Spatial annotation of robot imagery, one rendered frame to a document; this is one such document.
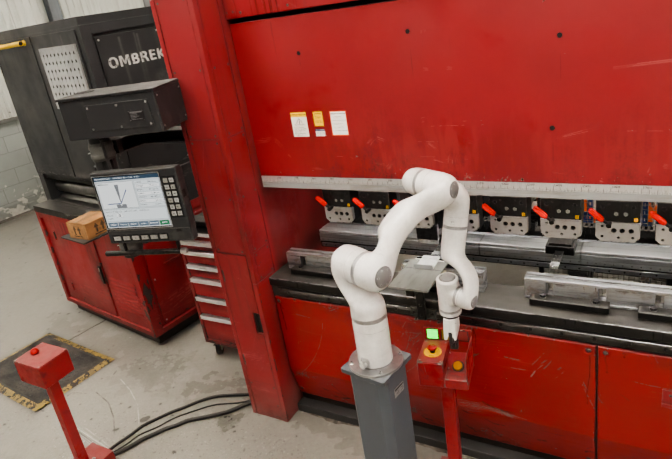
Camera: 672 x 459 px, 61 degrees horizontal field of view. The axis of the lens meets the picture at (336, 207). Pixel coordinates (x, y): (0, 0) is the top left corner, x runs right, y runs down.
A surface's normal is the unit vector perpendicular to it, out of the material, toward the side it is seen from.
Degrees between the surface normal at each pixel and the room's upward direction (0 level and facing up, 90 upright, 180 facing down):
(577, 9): 90
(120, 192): 90
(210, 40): 90
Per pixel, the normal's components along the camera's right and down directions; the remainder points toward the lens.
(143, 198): -0.22, 0.38
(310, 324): -0.47, 0.38
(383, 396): 0.12, 0.33
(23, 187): 0.78, 0.11
